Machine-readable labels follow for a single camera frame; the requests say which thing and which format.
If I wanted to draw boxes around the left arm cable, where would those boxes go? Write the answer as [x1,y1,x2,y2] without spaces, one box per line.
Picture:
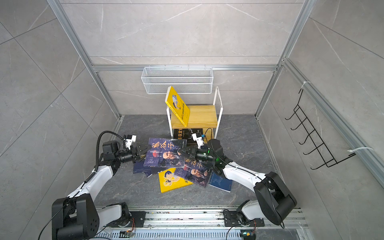
[95,130,125,172]

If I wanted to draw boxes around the black wall hook rack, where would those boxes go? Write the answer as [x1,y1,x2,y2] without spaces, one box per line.
[285,89,356,171]

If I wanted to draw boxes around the yellow cartoon book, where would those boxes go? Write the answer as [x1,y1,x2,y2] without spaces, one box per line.
[158,168,193,193]

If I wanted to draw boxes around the white wire mesh basket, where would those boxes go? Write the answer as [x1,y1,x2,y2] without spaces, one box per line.
[141,67,214,95]

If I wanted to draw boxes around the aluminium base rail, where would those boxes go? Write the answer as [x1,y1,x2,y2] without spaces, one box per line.
[93,206,314,240]

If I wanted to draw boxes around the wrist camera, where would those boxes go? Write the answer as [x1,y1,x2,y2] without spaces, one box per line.
[192,133,204,149]
[123,135,137,150]

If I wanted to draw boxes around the blue book yellow label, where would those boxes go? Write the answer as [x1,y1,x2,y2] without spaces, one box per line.
[209,173,233,193]

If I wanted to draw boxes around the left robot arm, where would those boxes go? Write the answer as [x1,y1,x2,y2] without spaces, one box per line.
[46,139,149,240]

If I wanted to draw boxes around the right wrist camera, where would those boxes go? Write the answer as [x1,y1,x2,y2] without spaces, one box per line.
[192,133,204,149]

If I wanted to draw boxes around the dark blue book left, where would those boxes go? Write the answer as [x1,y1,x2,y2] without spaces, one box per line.
[133,161,153,178]

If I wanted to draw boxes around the black book lower shelf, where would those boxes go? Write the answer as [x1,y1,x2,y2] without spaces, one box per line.
[173,129,203,143]

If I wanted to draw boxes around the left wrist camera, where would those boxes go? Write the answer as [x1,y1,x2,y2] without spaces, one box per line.
[123,135,137,150]

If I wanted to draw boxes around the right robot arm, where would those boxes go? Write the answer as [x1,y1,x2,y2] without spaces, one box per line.
[181,139,297,227]

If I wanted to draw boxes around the wooden two-tier shelf rack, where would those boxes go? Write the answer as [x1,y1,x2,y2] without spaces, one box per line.
[166,87,224,138]

